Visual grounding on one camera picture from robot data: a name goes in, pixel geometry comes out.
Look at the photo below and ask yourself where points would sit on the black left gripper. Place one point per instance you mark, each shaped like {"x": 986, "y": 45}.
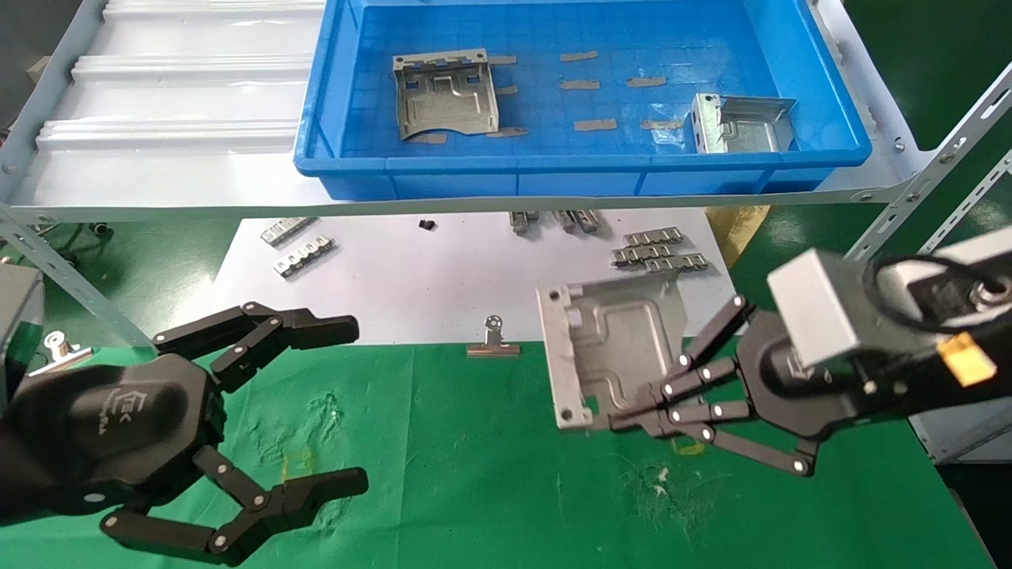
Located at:
{"x": 103, "y": 419}

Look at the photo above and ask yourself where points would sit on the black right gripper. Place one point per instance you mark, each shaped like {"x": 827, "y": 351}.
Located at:
{"x": 779, "y": 387}

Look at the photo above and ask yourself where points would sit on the sheet metal bracket part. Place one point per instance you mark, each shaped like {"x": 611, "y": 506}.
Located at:
{"x": 617, "y": 332}

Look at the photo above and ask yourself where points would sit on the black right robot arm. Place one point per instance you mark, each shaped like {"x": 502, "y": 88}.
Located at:
{"x": 941, "y": 383}

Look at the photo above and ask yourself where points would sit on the white paper sheet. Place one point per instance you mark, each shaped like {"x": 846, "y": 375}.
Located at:
{"x": 435, "y": 284}

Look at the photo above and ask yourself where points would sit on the silver binder clip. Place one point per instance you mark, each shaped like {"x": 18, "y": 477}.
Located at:
{"x": 494, "y": 348}
{"x": 59, "y": 348}

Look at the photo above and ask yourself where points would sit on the small boxed sheet metal part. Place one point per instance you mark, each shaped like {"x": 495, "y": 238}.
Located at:
{"x": 743, "y": 134}

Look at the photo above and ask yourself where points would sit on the grey metal side stand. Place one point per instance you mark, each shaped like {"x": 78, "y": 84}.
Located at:
{"x": 961, "y": 431}

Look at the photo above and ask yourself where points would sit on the blue plastic bin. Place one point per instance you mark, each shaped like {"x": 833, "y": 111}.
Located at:
{"x": 553, "y": 162}

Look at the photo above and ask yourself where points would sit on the slotted grey angle strut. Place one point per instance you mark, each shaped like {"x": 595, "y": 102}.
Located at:
{"x": 63, "y": 276}
{"x": 968, "y": 201}
{"x": 933, "y": 166}

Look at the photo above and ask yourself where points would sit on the grey metal shelf rack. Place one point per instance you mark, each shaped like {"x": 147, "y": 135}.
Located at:
{"x": 182, "y": 166}

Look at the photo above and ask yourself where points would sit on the notched sheet metal part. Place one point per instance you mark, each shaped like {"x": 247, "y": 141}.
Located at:
{"x": 447, "y": 107}

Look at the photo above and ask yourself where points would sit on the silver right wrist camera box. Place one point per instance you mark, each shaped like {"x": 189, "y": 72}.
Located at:
{"x": 830, "y": 308}

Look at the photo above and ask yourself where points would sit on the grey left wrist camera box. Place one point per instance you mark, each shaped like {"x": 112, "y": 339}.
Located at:
{"x": 16, "y": 308}

